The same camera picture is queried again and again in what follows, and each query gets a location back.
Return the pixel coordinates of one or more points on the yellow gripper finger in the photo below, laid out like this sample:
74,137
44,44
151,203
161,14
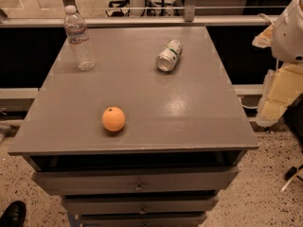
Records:
264,39

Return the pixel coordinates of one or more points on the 7up soda can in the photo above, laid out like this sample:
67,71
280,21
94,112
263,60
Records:
169,56

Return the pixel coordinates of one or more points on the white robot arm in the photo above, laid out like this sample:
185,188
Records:
285,35

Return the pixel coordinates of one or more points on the grey drawer cabinet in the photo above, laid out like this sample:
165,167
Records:
188,117

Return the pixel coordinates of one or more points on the top cabinet drawer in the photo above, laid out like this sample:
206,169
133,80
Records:
135,180

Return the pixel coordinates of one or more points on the cabinet drawer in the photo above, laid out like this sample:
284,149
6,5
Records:
186,219
135,180
140,204

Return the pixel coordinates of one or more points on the black office chair base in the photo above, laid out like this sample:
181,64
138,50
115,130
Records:
126,8

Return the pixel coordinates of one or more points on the orange fruit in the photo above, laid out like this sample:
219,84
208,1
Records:
113,119

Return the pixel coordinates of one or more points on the clear plastic water bottle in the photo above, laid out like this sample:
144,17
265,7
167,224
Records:
78,38

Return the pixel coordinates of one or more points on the middle cabinet drawer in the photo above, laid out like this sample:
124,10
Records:
140,204

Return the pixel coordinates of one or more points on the bottom cabinet drawer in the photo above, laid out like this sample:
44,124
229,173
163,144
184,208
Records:
186,219

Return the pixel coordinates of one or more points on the black shoe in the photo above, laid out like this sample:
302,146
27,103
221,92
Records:
14,215

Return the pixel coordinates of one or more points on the metal railing frame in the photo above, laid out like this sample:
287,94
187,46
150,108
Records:
31,13

